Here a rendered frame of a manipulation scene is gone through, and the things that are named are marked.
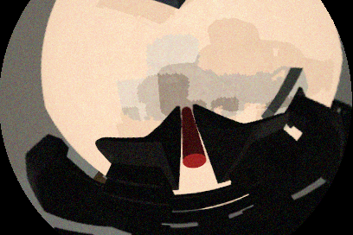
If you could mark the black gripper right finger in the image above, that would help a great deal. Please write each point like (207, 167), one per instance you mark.
(226, 140)

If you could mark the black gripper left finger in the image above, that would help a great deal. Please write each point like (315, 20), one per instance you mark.
(161, 148)

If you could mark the dark red peg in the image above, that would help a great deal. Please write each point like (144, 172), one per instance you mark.
(193, 152)

